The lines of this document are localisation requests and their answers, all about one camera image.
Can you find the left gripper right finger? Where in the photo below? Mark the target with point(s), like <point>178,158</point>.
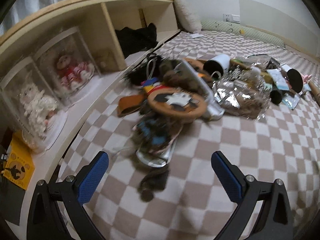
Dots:
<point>275,219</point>

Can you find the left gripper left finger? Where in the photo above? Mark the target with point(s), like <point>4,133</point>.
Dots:
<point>45,220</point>

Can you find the blue face mask packet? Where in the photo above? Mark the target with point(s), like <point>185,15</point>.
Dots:
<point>278,79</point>

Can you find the round wooden cat coaster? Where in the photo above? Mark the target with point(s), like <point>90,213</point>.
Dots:
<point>177,104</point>

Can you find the white plastic handle tool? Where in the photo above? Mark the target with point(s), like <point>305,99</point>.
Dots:
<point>214,110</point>

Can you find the yellow box with cat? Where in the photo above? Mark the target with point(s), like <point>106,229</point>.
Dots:
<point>19,168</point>

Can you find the white doll in case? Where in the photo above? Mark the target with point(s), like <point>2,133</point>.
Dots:
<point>39,108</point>

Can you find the cardboard tube with twine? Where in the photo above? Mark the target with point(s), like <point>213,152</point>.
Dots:
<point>315,92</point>

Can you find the doll in red dress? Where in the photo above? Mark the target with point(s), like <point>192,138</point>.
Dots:
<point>72,73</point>

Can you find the round black mirror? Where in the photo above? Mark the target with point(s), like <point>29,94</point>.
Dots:
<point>295,80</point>

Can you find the pink bunny phone stand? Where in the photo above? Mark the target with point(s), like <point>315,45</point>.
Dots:
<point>306,78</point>

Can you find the wooden bedside shelf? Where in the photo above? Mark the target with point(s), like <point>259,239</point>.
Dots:
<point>84,29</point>

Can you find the white cylinder tube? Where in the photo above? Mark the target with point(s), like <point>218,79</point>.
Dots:
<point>217,66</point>

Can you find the black clothing on shelf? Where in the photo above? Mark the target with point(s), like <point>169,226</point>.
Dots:
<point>134,40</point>

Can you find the green bolster pillow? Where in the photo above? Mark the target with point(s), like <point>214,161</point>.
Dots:
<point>238,29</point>

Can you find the grey headboard panel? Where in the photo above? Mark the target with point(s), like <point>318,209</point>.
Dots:
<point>264,17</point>

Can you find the white fluffy pillow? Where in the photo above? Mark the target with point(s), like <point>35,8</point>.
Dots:
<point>188,19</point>

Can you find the wall power socket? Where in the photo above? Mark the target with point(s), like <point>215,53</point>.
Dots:
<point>231,18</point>

